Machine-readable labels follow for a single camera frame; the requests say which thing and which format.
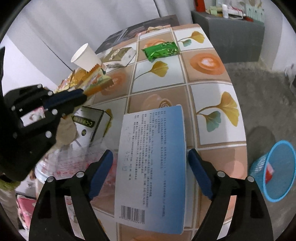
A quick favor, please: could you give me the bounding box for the white black tea box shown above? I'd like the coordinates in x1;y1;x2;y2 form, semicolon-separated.
72;106;111;147

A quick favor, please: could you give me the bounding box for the yellow Enaak snack box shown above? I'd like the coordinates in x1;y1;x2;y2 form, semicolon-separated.
72;64;114;97

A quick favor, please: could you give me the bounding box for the clear plastic bag red print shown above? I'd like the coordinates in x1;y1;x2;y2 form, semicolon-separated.
35;137;119;213

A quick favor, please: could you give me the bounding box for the blue white carton box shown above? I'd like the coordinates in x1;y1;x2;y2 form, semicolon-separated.
114;105;187;235

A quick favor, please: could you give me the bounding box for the blue mesh trash basket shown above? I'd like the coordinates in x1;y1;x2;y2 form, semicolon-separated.
249;140;295;202

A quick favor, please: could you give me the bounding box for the yellow Enaak snack packet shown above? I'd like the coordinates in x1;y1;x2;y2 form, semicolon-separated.
55;77;71;93

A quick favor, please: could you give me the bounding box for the gold foil snack packet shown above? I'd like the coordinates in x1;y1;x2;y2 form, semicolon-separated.
69;68;87;88

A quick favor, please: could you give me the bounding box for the brown paper napkin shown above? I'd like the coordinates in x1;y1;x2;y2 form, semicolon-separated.
56;117;77;146

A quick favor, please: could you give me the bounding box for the pink paper box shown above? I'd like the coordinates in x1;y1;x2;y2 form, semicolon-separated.
16;195;37;230

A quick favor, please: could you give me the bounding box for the white paper cup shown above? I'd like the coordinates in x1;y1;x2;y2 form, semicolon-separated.
71;43;102;71

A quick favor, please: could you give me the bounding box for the gold brown tea packet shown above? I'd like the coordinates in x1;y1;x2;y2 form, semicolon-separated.
101;47;136;68

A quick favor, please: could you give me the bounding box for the dark printed book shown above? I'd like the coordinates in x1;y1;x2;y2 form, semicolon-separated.
95;15;180;54

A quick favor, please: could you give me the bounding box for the green snack wrapper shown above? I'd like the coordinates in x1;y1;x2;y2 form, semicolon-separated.
142;42;180;61

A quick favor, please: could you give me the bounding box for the dark grey side cabinet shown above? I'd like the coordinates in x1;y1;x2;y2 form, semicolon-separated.
191;11;265;63

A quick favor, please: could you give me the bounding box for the white small bottle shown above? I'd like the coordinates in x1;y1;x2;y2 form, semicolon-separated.
222;4;229;19

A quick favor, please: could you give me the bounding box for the green desk calendar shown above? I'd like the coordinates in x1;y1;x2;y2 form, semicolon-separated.
245;2;265;23

